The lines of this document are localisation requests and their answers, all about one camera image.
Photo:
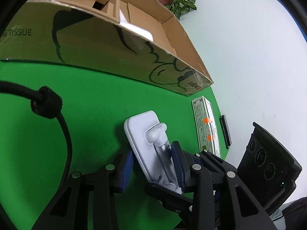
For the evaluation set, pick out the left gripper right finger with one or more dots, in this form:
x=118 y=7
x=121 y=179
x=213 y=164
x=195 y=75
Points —
x=220 y=198

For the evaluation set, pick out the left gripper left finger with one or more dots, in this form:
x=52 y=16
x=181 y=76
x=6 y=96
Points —
x=68 y=209

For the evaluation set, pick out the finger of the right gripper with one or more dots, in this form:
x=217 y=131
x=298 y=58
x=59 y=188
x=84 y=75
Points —
x=170 y=200

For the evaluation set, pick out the white folding phone stand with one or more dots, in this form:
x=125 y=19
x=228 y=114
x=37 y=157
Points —
x=148 y=139

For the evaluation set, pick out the white handheld fan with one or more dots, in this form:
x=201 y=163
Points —
x=142 y=32

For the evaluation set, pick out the black flat device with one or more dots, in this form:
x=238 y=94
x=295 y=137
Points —
x=226 y=132

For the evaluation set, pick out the green table cloth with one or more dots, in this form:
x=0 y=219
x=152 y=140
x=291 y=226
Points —
x=95 y=106

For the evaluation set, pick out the green white paper box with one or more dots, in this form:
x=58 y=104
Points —
x=207 y=133

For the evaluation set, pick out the large cardboard tray box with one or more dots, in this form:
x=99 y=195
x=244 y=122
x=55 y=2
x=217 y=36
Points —
x=50 y=31

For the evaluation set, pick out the black velcro cable wrap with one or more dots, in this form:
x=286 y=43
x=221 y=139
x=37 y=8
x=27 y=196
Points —
x=49 y=105

